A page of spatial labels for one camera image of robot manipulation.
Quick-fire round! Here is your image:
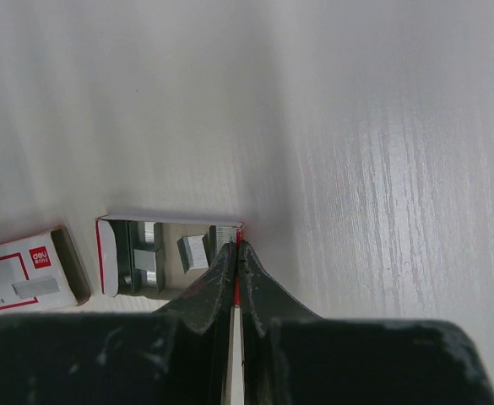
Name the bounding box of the red white staple box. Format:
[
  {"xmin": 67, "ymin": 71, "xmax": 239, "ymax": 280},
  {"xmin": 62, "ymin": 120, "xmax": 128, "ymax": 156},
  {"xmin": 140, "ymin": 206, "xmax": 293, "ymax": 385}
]
[{"xmin": 0, "ymin": 226, "xmax": 90, "ymax": 315}]

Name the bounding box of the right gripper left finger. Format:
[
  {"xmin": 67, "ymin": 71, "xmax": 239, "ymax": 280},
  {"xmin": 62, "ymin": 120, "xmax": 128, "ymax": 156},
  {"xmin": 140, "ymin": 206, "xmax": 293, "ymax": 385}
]
[{"xmin": 0, "ymin": 243, "xmax": 236, "ymax": 404}]

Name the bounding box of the small staple strip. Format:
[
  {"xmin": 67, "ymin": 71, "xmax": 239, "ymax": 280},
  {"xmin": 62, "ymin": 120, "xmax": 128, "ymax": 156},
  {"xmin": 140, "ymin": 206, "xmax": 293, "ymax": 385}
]
[{"xmin": 176, "ymin": 235, "xmax": 209, "ymax": 273}]

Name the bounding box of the staple box tray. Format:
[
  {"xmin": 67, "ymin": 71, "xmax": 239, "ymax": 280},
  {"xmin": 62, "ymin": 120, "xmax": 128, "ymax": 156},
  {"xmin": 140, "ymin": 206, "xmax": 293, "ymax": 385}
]
[{"xmin": 95, "ymin": 211, "xmax": 244, "ymax": 300}]

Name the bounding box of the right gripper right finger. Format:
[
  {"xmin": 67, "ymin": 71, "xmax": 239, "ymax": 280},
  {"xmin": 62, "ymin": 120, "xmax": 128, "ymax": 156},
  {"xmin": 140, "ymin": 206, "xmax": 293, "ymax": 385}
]
[{"xmin": 238, "ymin": 242, "xmax": 494, "ymax": 404}]

